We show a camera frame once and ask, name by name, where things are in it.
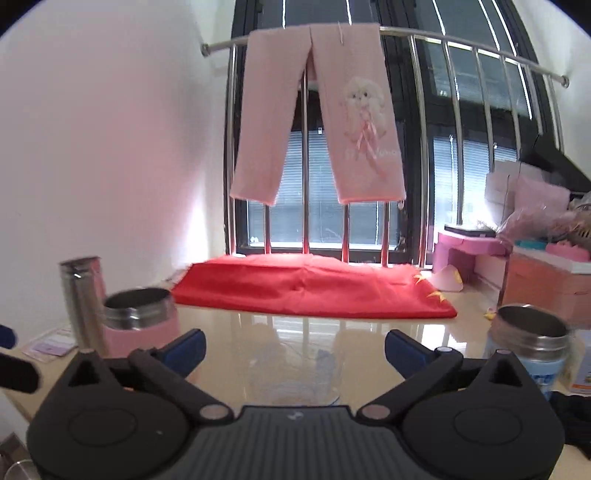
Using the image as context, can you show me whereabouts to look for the pink gift bag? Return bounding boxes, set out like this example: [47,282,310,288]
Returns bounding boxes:
[512,175,572,223]

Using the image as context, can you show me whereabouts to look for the white cardboard box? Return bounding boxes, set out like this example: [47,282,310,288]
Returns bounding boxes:
[484,161,532,223]

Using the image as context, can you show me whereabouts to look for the pink orange storage box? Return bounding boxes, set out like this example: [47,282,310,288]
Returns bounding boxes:
[501,250,591,325]

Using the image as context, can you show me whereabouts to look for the pink white card packet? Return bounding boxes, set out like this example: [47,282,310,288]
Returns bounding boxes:
[22,324,79,359]

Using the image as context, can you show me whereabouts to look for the red cloth with yellow stars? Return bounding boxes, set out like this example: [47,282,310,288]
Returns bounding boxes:
[170,253,459,320]

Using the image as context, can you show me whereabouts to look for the tall steel thermos flask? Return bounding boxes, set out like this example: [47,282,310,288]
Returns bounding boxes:
[58,256,110,358]

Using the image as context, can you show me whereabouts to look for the steel window railing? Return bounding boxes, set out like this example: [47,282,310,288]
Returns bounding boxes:
[201,25,571,271]

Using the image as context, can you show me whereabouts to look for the blue steel food jar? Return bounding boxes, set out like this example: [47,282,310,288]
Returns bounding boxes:
[482,304,572,401]

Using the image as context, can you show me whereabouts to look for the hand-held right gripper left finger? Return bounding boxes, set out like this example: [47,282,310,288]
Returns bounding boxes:
[64,329,233,426]

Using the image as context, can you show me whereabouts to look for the pink stool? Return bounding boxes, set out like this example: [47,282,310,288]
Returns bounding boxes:
[435,231,509,284]

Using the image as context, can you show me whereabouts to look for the pink paper cone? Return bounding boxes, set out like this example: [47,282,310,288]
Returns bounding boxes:
[431,265,464,293]

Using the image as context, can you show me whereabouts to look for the black flat device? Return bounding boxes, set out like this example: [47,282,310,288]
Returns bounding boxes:
[444,223,498,239]

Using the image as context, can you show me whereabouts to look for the pink pants with doll print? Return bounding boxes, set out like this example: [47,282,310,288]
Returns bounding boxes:
[229,22,407,206]

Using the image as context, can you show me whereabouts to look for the white orange carton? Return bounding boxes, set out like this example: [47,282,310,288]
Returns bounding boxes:
[564,330,591,396]

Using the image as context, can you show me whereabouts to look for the grey metal object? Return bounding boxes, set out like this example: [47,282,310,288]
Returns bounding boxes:
[0,436,40,480]

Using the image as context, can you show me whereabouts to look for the pink steel food jar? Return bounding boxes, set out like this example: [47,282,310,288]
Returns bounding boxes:
[102,287,182,358]

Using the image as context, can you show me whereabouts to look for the black angled panel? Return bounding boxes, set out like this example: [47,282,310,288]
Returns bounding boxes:
[521,133,591,193]

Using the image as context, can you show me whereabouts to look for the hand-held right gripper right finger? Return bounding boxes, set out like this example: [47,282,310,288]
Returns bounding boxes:
[358,329,533,426]

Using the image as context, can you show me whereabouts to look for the dark cloth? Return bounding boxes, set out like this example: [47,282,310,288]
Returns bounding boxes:
[549,391,591,461]

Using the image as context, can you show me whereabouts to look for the clear glass cup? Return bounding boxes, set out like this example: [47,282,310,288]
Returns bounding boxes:
[244,340,346,408]

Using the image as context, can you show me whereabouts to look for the pink wrapped bouquet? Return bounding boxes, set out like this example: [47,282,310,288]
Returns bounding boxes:
[496,207,570,246]

